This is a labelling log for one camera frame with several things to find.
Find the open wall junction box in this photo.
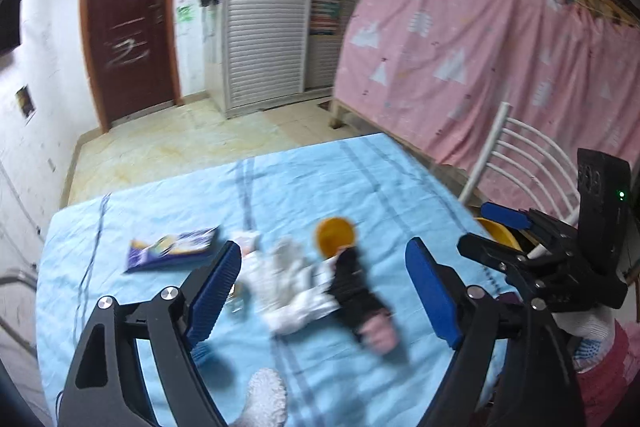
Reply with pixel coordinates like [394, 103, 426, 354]
[15, 86, 37, 116]

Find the black pink sock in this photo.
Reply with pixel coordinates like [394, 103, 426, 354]
[327, 247, 401, 353]

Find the white metal chair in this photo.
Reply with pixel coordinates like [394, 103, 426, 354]
[457, 102, 583, 228]

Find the white knitted sock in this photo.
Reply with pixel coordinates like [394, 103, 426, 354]
[235, 232, 341, 335]

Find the white louvered wardrobe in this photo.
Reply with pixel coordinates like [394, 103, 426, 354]
[202, 0, 381, 120]

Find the pink printed curtain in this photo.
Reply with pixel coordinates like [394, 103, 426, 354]
[332, 0, 640, 218]

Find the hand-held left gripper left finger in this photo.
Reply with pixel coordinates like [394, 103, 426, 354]
[62, 241, 243, 427]

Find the white fluffy sock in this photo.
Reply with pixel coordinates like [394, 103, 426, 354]
[235, 368, 288, 427]

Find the yellow plastic basin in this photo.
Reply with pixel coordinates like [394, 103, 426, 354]
[472, 217, 526, 253]

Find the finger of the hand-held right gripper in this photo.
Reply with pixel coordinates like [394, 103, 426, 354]
[480, 202, 537, 232]
[457, 233, 532, 277]

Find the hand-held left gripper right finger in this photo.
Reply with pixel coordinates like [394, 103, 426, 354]
[405, 237, 586, 427]

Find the colourful grid poster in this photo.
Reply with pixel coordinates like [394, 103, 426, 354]
[307, 0, 347, 38]

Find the black wall television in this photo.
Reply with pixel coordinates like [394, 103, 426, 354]
[0, 0, 23, 55]

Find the purple snack packet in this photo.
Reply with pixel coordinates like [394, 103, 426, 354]
[123, 227, 221, 275]

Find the brown wooden door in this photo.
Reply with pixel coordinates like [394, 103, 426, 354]
[80, 0, 183, 132]

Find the orange bowl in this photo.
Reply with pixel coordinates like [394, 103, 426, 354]
[314, 217, 358, 260]

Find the light blue tablecloth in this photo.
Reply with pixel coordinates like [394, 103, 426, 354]
[35, 133, 516, 427]

